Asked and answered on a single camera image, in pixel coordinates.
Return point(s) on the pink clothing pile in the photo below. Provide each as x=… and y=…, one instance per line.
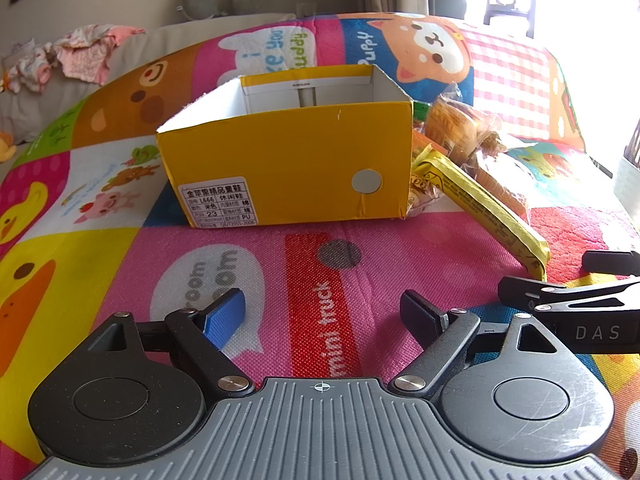
x=80, y=52

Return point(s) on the clear golden cake packet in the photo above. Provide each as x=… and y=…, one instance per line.
x=450, y=125

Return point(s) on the yellow cardboard box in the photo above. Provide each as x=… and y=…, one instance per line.
x=280, y=150

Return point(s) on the orange yellow plush toy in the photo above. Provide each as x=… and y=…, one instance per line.
x=5, y=146

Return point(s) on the white basket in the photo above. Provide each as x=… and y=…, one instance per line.
x=627, y=185

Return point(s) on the long yellow snack packet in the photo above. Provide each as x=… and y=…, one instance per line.
x=480, y=205

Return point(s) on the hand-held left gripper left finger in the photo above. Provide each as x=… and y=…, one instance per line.
x=225, y=317

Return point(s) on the cartoon printed play mat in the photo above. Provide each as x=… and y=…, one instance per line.
x=225, y=245

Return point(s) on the clear brown biscuit packet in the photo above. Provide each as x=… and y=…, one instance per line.
x=500, y=180

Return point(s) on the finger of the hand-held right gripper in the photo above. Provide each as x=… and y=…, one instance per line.
x=520, y=286
x=612, y=262

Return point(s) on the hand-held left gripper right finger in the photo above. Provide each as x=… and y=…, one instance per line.
x=422, y=317

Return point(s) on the grey sofa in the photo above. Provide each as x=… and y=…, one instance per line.
x=40, y=105

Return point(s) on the orange candy packet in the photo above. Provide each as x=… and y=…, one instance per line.
x=425, y=200

